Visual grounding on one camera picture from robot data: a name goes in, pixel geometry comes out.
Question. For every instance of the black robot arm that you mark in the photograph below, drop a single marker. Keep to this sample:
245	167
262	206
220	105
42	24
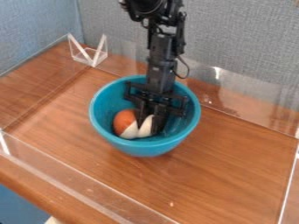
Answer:
164	19

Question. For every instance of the clear acrylic corner bracket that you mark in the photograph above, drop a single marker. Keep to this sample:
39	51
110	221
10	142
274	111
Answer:
87	55

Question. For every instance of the blue plastic bowl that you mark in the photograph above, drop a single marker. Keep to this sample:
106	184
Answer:
109	102

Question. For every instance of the brown white plush mushroom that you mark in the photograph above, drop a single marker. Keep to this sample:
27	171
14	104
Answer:
126	126

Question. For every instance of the clear acrylic front barrier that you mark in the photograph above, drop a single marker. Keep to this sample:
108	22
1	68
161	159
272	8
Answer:
97	195

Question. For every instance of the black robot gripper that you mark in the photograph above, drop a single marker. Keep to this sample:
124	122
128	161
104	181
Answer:
154	95

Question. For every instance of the clear acrylic barrier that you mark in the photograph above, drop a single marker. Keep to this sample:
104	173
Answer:
97	195
258	101

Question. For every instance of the clear acrylic back barrier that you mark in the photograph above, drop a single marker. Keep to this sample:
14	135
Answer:
258	101

